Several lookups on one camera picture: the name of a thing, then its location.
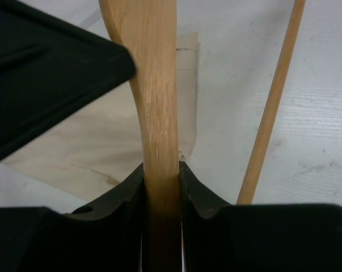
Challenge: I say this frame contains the beige trousers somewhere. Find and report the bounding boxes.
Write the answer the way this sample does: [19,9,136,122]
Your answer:
[4,32,199,201]

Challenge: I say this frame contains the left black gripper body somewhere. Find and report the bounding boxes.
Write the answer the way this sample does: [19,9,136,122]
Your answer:
[0,1,136,162]

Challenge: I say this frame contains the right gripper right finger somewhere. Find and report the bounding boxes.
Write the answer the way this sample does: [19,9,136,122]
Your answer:
[180,162,342,271]

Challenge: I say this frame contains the wooden clothes hanger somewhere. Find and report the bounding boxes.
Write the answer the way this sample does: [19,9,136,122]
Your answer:
[98,0,307,272]

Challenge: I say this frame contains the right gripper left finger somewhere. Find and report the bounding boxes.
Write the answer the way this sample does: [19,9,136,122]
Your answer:
[0,166,143,271]

